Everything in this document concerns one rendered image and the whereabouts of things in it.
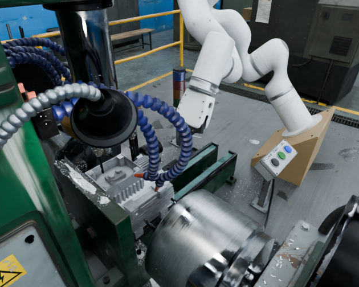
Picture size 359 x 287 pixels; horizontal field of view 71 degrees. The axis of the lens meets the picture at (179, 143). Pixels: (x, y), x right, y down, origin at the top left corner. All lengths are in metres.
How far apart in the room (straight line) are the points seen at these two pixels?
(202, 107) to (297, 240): 0.40
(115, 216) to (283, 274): 0.35
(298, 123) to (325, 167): 0.28
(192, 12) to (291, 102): 0.64
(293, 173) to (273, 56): 0.52
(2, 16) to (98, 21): 5.35
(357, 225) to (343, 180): 1.03
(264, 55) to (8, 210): 1.09
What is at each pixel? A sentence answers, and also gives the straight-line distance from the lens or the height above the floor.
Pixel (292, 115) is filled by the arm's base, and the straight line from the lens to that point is 1.25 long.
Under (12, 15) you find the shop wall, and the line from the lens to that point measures 5.90.
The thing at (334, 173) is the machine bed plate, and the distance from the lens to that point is 1.40.
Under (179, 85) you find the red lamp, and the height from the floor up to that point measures 1.14.
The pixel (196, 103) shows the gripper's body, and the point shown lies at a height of 1.28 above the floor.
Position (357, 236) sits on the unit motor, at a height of 1.36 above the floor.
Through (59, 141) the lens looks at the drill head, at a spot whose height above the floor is 1.14.
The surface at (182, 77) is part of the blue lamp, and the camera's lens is 1.19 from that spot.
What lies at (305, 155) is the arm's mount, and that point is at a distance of 1.15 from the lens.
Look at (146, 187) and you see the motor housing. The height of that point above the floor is 1.07.
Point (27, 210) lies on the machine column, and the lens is 0.40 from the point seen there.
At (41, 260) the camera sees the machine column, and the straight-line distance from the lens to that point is 0.47.
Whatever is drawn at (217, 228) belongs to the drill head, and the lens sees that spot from 0.54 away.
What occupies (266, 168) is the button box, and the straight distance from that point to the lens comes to 0.87.
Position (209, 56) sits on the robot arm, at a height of 1.40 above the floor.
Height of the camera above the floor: 1.60
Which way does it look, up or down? 35 degrees down
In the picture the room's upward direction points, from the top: straight up
